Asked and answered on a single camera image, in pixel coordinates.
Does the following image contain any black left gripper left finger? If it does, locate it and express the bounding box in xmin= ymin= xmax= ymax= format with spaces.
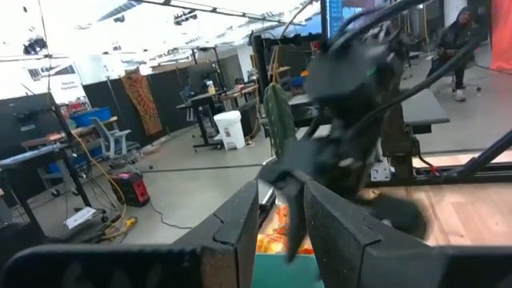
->
xmin=0 ymin=179 xmax=261 ymax=288

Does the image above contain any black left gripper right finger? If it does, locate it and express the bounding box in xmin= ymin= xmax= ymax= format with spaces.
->
xmin=303 ymin=179 xmax=512 ymax=288

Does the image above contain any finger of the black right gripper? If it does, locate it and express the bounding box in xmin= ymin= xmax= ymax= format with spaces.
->
xmin=367 ymin=194 xmax=427 ymax=241
xmin=258 ymin=150 xmax=321 ymax=263

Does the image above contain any orange Maruchan noodle pack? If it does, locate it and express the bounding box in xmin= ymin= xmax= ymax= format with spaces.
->
xmin=255 ymin=203 xmax=315 ymax=256

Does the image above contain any teal plastic bin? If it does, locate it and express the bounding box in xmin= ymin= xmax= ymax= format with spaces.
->
xmin=250 ymin=252 xmax=326 ymax=288

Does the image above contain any white trash bin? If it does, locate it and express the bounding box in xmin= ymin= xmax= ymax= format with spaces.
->
xmin=213 ymin=110 xmax=247 ymax=151

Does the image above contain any black table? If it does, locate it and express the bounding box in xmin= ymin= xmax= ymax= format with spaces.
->
xmin=287 ymin=88 xmax=451 ymax=135

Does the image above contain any red black power box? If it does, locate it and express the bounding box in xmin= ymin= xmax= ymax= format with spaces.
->
xmin=110 ymin=171 xmax=151 ymax=208

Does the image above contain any black workbench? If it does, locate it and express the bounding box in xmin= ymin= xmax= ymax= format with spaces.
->
xmin=175 ymin=83 xmax=261 ymax=150

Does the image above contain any computer monitor blue screen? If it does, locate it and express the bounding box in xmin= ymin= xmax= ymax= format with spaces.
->
xmin=326 ymin=0 xmax=345 ymax=39

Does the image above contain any grey office chair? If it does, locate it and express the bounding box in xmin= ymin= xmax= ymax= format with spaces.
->
xmin=90 ymin=116 xmax=142 ymax=167

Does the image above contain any person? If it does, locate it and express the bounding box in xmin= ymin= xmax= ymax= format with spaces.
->
xmin=426 ymin=6 xmax=483 ymax=103

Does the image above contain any orange patterned tapestry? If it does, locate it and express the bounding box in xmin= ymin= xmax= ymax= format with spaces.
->
xmin=121 ymin=71 xmax=164 ymax=137

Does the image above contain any blue storage bin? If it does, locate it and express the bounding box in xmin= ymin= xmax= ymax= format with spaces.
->
xmin=70 ymin=106 xmax=114 ymax=128

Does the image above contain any orange curtain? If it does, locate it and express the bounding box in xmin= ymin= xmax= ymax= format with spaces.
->
xmin=490 ymin=0 xmax=512 ymax=73

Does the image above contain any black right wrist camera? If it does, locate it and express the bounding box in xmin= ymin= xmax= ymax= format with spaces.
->
xmin=306 ymin=38 xmax=405 ymax=117

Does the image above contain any black aluminium side frame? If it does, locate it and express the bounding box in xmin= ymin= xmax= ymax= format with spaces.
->
xmin=366 ymin=90 xmax=512 ymax=188

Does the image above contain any yellow cable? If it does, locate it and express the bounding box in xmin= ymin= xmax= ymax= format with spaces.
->
xmin=70 ymin=131 xmax=139 ymax=241

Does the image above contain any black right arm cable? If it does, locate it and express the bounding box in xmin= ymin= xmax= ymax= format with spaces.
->
xmin=351 ymin=34 xmax=487 ymax=135

